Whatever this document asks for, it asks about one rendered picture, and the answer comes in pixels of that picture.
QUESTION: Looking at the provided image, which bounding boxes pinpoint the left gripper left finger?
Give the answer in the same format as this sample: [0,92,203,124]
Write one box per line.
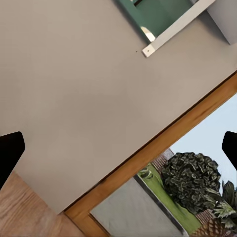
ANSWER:
[0,131,25,189]

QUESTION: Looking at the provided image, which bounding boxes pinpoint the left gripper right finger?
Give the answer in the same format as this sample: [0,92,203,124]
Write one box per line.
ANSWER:
[222,131,237,170]

